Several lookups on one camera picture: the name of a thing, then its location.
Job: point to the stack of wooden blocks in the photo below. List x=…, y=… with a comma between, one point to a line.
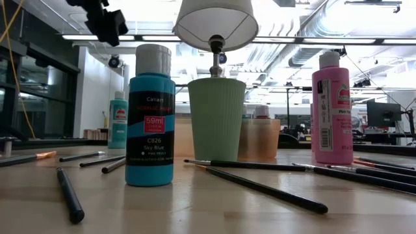
x=94, y=134

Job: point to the white shade table lamp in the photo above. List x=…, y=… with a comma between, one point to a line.
x=214, y=19

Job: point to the orange flat tip paint brush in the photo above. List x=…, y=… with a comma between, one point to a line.
x=45, y=155

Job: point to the large teal paint bottle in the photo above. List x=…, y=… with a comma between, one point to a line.
x=117, y=130

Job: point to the brown small paint bottle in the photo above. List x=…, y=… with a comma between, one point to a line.
x=262, y=112

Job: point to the black computer monitor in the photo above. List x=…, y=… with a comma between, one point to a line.
x=383, y=113

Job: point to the teal small paint bottle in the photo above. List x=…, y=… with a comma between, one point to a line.
x=247, y=112

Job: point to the mint green ribbed cup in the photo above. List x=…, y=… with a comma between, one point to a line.
x=216, y=123

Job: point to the orange translucent plastic tray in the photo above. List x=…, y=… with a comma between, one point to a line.
x=260, y=139

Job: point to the black ceiling spotlight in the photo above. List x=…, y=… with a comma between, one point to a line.
x=114, y=61
x=223, y=58

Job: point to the sky blue small paint bottle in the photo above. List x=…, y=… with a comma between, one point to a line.
x=149, y=139

